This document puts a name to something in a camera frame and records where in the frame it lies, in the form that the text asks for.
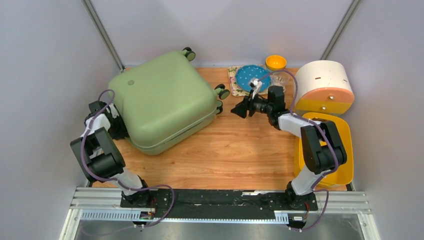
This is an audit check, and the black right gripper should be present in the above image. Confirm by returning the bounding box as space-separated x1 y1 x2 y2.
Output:
230 89 272 119

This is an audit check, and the green hard-shell suitcase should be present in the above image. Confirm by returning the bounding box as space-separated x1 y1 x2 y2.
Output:
108 47 230 156

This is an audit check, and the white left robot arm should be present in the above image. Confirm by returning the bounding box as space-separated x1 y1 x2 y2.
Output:
70 100 154 208

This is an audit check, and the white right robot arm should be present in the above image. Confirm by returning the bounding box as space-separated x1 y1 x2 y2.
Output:
231 86 348 210

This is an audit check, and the blue polka dot plate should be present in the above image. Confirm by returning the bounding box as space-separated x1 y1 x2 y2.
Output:
235 64 269 92

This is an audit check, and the floral placemat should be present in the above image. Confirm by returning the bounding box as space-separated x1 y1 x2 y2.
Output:
227 64 271 97

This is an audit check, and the clear drinking glass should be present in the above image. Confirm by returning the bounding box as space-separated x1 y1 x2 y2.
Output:
270 71 290 92

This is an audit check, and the small yellow bowl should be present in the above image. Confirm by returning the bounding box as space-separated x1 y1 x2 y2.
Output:
265 54 287 71

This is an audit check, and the white and orange drawer cabinet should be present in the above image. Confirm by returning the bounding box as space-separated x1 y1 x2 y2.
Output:
294 60 355 116

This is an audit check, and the yellow plastic basin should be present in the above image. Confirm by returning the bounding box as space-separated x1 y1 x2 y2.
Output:
293 112 354 188

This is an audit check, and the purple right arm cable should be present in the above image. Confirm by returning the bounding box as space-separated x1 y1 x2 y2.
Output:
257 69 341 232

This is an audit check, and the aluminium frame rail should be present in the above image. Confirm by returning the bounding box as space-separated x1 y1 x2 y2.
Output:
59 187 381 240

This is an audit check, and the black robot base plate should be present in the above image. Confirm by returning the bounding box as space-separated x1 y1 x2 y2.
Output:
120 188 318 220

